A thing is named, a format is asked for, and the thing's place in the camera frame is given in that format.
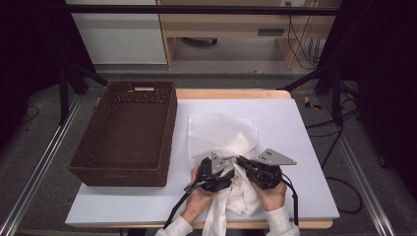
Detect hand-held gripper cable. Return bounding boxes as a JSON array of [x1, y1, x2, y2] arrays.
[[162, 191, 193, 230], [279, 172, 300, 227]]

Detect left hand-held gripper cable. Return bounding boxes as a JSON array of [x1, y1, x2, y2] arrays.
[[162, 191, 193, 230]]

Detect light wooden desk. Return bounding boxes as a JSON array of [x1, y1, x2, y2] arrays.
[[156, 0, 342, 71]]

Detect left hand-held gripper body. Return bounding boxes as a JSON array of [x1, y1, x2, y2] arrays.
[[184, 150, 236, 193]]

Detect thin black floor cable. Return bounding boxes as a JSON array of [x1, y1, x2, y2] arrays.
[[21, 104, 40, 125]]

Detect brown woven basket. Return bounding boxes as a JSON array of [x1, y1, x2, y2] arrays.
[[68, 81, 178, 188]]

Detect black metal stand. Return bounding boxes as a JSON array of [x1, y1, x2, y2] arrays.
[[58, 62, 109, 126], [281, 65, 360, 129]]

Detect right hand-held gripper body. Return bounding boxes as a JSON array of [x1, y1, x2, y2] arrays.
[[247, 148, 298, 191]]

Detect hanging black cables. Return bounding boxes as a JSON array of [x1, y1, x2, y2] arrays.
[[287, 14, 322, 71]]

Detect metal floor rail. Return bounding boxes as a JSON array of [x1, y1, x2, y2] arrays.
[[319, 97, 396, 236], [0, 94, 83, 236]]

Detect right hand-held gripper cable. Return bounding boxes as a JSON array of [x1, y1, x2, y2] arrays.
[[279, 172, 300, 227]]

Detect person's left hand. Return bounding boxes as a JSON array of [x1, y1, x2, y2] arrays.
[[181, 162, 219, 224]]

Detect white cabinet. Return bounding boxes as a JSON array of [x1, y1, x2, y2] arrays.
[[65, 0, 168, 66]]

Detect black curtain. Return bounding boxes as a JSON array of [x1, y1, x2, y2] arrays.
[[316, 0, 417, 201], [0, 0, 96, 148]]

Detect yellow and black tool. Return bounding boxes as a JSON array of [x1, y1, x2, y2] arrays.
[[303, 95, 323, 111]]

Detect person's right hand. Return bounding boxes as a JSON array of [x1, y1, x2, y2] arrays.
[[251, 181, 288, 212]]

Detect black horizontal bar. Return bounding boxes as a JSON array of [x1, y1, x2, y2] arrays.
[[65, 4, 340, 17]]

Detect white table mat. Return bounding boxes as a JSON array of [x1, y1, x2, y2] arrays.
[[64, 97, 341, 227]]

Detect white garment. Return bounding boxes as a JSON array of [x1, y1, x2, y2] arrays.
[[201, 132, 264, 236]]

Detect white mesh laundry bag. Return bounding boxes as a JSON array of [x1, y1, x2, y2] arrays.
[[187, 112, 260, 171]]

